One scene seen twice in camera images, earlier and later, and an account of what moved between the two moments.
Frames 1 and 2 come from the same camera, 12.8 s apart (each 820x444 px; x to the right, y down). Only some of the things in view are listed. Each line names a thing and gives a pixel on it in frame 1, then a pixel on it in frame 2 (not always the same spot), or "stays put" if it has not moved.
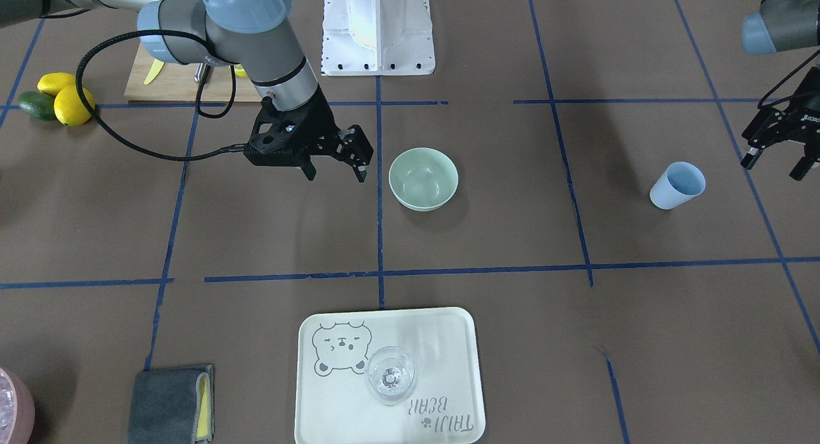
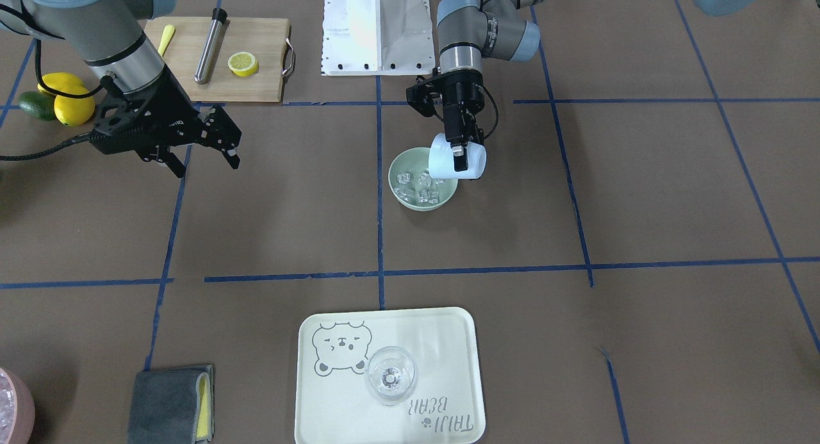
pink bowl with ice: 17,409 stays put
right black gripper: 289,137 → 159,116
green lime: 38,104 stays put
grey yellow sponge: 173,406 stays put
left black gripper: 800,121 → 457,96
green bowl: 423,179 stays put
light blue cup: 680,182 → 441,163
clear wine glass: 391,375 stays put
